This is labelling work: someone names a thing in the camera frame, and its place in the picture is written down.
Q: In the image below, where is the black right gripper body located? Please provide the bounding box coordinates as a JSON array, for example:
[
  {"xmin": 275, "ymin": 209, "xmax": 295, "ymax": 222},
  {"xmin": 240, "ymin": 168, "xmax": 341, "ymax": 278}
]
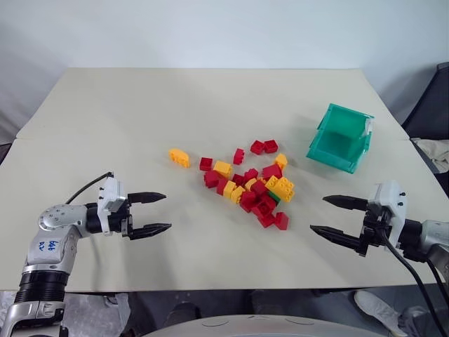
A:
[{"xmin": 358, "ymin": 199, "xmax": 393, "ymax": 259}]

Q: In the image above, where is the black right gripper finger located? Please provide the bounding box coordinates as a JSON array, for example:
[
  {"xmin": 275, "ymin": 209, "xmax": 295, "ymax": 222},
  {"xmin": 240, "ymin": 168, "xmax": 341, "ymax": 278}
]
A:
[
  {"xmin": 322, "ymin": 194, "xmax": 369, "ymax": 212},
  {"xmin": 309, "ymin": 224, "xmax": 363, "ymax": 252}
]

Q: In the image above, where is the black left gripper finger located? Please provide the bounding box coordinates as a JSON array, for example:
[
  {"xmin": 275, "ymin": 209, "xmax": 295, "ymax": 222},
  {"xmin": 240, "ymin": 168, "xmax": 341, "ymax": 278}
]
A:
[
  {"xmin": 126, "ymin": 191, "xmax": 168, "ymax": 206},
  {"xmin": 128, "ymin": 223, "xmax": 173, "ymax": 242}
]

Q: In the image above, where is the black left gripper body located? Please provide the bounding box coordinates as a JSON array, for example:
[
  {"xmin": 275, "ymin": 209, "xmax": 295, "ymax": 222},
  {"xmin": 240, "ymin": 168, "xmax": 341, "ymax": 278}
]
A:
[{"xmin": 107, "ymin": 198, "xmax": 136, "ymax": 242}]

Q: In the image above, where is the green plastic bin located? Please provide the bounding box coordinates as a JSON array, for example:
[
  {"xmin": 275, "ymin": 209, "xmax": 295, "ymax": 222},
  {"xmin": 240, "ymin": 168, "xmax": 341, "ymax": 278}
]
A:
[{"xmin": 305, "ymin": 103, "xmax": 376, "ymax": 176}]

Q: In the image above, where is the yellow studded plastic toy brick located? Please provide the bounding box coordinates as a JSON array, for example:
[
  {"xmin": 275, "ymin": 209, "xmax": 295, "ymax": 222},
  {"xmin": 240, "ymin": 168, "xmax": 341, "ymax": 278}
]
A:
[{"xmin": 264, "ymin": 176, "xmax": 296, "ymax": 204}]

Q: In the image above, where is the white shoe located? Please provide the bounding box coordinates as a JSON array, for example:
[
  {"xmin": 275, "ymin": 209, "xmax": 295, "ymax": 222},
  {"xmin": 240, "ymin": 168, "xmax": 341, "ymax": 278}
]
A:
[{"xmin": 353, "ymin": 290, "xmax": 408, "ymax": 337}]

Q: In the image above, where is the beige cloth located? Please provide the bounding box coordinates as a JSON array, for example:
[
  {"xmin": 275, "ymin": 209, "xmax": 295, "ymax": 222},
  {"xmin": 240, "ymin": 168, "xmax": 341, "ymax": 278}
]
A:
[{"xmin": 410, "ymin": 138, "xmax": 449, "ymax": 173}]

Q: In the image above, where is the silver robot torso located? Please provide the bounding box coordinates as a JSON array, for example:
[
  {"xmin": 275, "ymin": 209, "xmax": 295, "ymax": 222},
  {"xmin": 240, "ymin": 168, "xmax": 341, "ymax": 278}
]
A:
[{"xmin": 139, "ymin": 315, "xmax": 391, "ymax": 337}]

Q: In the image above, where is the black chair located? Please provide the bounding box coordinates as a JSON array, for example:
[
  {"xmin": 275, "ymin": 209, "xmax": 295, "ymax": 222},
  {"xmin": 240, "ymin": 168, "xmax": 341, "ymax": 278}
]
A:
[{"xmin": 401, "ymin": 62, "xmax": 449, "ymax": 142}]

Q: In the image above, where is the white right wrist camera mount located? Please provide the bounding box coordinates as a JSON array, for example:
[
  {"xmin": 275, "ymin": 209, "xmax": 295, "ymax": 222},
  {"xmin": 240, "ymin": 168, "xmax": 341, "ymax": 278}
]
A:
[{"xmin": 369, "ymin": 180, "xmax": 408, "ymax": 253}]

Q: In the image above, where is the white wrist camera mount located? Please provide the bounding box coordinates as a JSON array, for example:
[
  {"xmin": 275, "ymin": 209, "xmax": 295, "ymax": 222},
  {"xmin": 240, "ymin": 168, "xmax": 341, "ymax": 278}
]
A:
[
  {"xmin": 97, "ymin": 177, "xmax": 128, "ymax": 235},
  {"xmin": 369, "ymin": 180, "xmax": 408, "ymax": 253}
]

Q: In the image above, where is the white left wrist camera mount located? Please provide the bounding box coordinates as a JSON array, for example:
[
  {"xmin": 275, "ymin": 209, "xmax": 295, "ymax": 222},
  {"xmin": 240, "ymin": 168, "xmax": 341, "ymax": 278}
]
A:
[{"xmin": 97, "ymin": 177, "xmax": 128, "ymax": 235}]

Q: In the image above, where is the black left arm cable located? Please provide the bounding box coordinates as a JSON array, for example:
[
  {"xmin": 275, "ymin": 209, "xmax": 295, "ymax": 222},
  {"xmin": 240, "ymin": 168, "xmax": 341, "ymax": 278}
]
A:
[{"xmin": 65, "ymin": 171, "xmax": 115, "ymax": 205}]

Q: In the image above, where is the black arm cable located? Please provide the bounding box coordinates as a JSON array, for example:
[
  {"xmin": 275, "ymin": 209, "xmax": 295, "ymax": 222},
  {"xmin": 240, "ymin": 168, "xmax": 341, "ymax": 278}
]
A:
[
  {"xmin": 65, "ymin": 171, "xmax": 115, "ymax": 205},
  {"xmin": 425, "ymin": 258, "xmax": 449, "ymax": 308},
  {"xmin": 380, "ymin": 227, "xmax": 441, "ymax": 337}
]

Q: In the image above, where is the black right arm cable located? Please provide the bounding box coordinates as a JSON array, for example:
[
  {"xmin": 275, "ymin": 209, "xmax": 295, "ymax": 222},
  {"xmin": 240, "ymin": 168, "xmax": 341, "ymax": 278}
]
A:
[
  {"xmin": 380, "ymin": 227, "xmax": 441, "ymax": 337},
  {"xmin": 425, "ymin": 258, "xmax": 449, "ymax": 308}
]

